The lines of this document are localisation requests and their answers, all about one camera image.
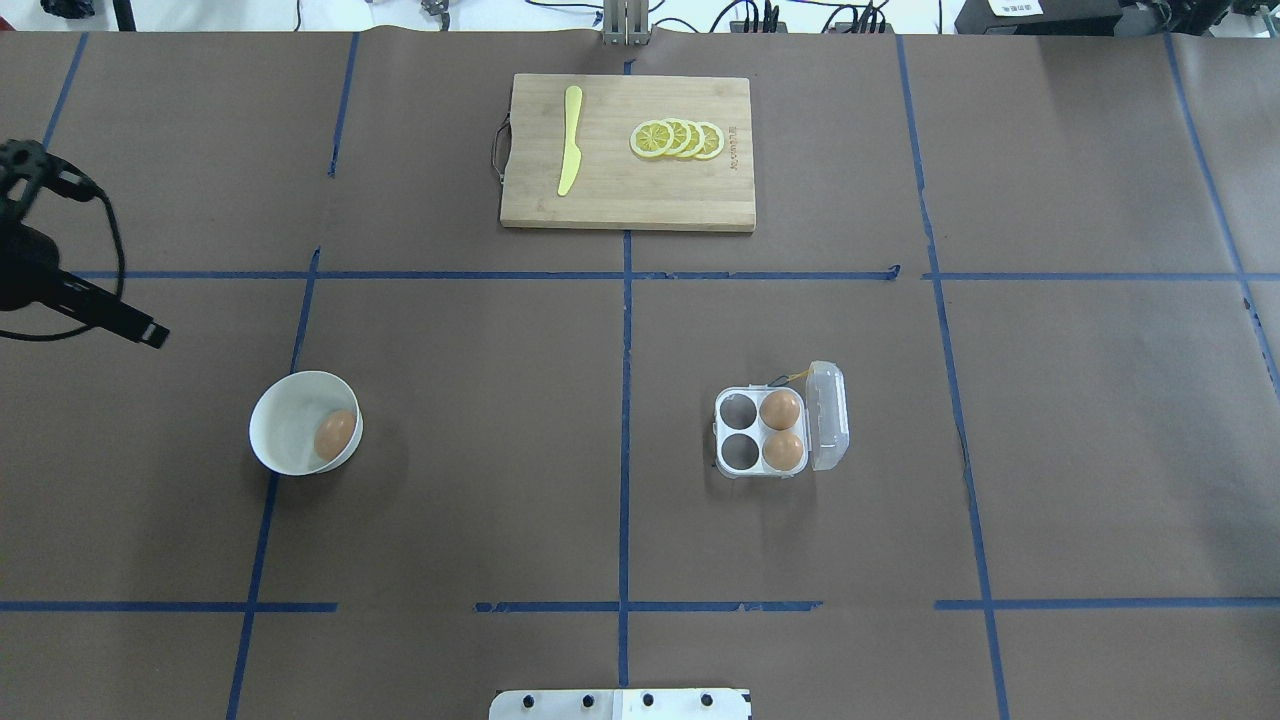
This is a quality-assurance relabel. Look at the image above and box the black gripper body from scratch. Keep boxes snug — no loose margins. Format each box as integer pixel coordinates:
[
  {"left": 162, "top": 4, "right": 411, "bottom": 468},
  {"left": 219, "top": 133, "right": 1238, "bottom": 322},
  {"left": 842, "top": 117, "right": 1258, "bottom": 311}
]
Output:
[{"left": 40, "top": 268, "right": 106, "bottom": 325}]

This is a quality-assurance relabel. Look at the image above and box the white bowl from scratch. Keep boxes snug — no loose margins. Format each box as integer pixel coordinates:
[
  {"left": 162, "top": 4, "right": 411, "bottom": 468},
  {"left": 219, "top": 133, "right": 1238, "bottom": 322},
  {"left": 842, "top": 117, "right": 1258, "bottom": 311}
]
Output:
[{"left": 248, "top": 370, "right": 364, "bottom": 477}]

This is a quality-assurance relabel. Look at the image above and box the brown egg from bowl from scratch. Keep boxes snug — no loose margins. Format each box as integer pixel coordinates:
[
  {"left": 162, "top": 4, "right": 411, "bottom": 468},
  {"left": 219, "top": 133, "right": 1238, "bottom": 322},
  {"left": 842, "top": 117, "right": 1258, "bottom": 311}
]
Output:
[{"left": 314, "top": 409, "right": 357, "bottom": 462}]

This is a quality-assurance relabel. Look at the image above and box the clear plastic egg box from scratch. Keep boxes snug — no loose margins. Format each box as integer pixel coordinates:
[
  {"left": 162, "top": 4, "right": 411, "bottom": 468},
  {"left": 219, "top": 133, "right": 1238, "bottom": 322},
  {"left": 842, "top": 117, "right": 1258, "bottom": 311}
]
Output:
[{"left": 710, "top": 360, "right": 852, "bottom": 479}]

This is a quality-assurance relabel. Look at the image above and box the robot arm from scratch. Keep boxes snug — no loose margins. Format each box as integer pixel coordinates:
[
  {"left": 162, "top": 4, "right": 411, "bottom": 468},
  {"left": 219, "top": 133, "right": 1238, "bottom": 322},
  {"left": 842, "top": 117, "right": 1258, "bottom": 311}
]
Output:
[{"left": 1, "top": 225, "right": 170, "bottom": 348}]

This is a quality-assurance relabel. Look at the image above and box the brown egg in box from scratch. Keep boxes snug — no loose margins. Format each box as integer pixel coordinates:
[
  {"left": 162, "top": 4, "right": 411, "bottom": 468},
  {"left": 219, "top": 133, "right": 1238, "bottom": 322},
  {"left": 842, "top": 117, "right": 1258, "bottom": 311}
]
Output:
[
  {"left": 759, "top": 388, "right": 803, "bottom": 430},
  {"left": 762, "top": 430, "right": 806, "bottom": 474}
]

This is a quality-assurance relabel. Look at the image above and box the black desktop box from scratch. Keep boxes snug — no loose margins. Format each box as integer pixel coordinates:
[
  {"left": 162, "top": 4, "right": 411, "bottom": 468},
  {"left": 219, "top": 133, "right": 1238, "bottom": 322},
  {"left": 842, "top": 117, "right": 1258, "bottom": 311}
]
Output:
[{"left": 954, "top": 1, "right": 1123, "bottom": 36}]

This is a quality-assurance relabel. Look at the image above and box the yellow plastic knife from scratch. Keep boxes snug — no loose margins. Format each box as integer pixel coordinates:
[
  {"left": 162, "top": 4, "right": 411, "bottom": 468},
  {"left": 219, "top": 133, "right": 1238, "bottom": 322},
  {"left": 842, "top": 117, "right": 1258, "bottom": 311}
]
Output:
[{"left": 557, "top": 85, "right": 584, "bottom": 197}]

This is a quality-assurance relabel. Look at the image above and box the bamboo cutting board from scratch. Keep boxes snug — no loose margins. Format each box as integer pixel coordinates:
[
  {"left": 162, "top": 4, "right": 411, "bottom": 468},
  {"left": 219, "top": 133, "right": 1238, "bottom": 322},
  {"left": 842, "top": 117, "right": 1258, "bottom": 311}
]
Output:
[{"left": 500, "top": 73, "right": 756, "bottom": 233}]

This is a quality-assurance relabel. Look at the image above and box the lemon slice two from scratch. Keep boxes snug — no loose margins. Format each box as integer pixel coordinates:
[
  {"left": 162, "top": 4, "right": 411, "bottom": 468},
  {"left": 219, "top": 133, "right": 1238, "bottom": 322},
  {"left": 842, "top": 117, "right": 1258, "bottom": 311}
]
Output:
[{"left": 663, "top": 118, "right": 691, "bottom": 156}]

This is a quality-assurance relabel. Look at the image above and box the lemon slice three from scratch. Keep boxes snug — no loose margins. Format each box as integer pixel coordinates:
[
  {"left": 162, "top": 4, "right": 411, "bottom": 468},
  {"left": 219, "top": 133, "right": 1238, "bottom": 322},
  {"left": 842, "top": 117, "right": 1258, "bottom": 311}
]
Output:
[{"left": 678, "top": 120, "right": 705, "bottom": 158}]

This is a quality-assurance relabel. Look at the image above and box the lemon slice four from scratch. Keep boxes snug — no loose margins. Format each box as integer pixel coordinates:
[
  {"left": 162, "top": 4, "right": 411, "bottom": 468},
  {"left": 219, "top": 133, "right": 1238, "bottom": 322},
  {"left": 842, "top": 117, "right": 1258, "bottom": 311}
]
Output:
[{"left": 692, "top": 122, "right": 724, "bottom": 161}]

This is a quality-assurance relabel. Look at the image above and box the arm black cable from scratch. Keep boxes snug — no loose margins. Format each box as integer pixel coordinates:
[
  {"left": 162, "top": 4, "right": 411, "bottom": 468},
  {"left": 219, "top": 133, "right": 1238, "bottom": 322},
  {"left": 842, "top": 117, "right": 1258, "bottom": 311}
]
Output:
[{"left": 0, "top": 190, "right": 127, "bottom": 343}]

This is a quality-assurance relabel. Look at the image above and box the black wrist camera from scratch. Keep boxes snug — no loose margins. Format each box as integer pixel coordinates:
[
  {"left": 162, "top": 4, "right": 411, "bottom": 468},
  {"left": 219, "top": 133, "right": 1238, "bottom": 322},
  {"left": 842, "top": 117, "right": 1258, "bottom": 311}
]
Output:
[{"left": 1, "top": 138, "right": 106, "bottom": 223}]

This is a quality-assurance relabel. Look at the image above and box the white camera mast pedestal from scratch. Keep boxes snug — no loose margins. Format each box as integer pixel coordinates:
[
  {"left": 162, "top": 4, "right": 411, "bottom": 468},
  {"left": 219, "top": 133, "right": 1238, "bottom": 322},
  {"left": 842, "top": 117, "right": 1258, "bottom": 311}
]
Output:
[{"left": 488, "top": 687, "right": 754, "bottom": 719}]

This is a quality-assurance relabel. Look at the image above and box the aluminium frame post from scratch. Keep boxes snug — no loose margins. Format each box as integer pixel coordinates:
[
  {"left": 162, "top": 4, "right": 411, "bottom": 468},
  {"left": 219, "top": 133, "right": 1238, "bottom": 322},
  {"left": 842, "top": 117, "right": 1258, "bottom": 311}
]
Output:
[{"left": 602, "top": 0, "right": 652, "bottom": 47}]

